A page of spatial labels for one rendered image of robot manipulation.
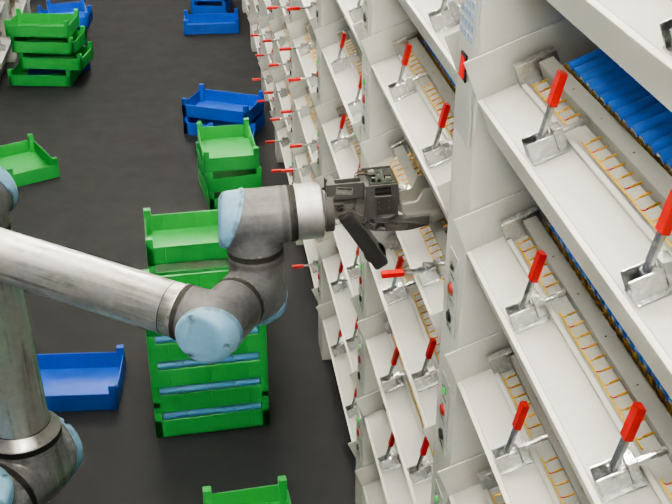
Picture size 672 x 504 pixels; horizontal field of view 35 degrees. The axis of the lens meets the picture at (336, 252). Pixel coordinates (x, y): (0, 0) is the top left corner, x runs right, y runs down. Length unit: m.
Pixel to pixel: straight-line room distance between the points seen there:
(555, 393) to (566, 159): 0.23
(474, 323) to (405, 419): 0.63
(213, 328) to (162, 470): 1.23
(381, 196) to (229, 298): 0.28
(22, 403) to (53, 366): 1.02
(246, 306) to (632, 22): 0.92
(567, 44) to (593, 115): 0.19
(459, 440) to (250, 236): 0.45
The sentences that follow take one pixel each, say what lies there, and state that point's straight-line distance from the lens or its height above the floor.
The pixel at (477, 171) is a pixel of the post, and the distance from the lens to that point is 1.28.
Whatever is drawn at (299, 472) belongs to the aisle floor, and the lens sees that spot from 2.72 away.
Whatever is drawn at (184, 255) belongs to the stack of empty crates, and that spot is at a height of 0.34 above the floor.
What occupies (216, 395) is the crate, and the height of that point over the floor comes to 0.12.
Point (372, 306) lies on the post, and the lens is 2.19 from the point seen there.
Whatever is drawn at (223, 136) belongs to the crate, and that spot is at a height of 0.17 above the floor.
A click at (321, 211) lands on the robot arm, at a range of 1.63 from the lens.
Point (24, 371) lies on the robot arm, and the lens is 2.12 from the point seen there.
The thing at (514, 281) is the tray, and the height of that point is 1.16.
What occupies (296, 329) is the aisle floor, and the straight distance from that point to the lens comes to 3.24.
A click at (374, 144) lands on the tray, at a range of 2.01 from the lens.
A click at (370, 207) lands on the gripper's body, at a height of 1.04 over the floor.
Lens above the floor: 1.79
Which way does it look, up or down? 29 degrees down
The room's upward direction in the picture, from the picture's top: straight up
